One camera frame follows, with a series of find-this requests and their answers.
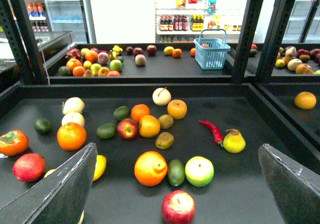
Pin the red apple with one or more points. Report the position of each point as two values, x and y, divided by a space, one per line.
127 128
178 207

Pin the yellow orange apple centre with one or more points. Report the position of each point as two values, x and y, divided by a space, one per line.
149 126

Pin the white pear front left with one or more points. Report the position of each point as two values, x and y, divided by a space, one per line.
74 117

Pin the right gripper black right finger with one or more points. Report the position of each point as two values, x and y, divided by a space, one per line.
295 188

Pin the small orange tangerine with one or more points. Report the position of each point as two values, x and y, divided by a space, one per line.
138 111

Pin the orange on right shelf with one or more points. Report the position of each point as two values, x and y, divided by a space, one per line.
305 100

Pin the yellow pear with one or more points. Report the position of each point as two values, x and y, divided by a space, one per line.
234 142

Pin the green lime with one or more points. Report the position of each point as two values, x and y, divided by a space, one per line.
121 113
106 131

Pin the orange persimmon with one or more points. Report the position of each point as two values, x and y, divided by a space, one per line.
13 143

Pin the yellow lemon back shelf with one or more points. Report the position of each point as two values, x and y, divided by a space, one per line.
168 50

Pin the pink dragon fruit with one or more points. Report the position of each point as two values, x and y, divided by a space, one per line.
74 53

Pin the green apple back shelf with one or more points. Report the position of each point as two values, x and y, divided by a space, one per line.
116 65

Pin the red apple front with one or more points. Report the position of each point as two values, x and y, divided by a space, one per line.
178 207

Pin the brown kiwi back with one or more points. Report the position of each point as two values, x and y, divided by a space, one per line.
166 121

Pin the peach on back shelf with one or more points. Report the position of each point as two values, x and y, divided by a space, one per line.
140 60

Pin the red chili pepper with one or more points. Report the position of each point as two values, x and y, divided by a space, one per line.
216 133

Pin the far light blue basket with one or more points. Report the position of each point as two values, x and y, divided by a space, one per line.
211 53

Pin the brown kiwi front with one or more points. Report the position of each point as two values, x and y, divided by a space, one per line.
164 140

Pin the green avocado front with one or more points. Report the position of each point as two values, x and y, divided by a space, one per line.
176 173

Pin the green yellow apple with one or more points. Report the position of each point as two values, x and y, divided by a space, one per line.
199 171

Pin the orange left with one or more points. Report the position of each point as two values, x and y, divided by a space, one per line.
71 136

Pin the yellow orange apple back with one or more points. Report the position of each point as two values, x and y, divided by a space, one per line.
177 109

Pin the orange tangerine back shelf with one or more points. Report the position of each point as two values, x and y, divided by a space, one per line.
177 53

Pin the yellow lemon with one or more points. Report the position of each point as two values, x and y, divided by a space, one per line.
100 167

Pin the red apple centre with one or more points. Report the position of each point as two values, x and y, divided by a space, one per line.
127 128

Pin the dark red apple back shelf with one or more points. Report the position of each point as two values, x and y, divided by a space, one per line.
151 50

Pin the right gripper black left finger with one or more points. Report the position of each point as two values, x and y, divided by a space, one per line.
60 198

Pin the yellow orange apple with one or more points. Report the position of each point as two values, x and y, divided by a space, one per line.
177 109
149 126

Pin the green lime front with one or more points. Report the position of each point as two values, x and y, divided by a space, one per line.
106 131

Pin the brown kiwi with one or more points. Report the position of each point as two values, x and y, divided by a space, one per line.
166 121
164 140

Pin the large navel orange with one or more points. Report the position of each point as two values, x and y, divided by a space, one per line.
150 168

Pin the white pear with stem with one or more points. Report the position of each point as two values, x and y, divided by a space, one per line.
161 96

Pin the green lime back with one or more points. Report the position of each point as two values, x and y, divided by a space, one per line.
121 113

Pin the dark green avocado left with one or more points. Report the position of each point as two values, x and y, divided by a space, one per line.
42 126

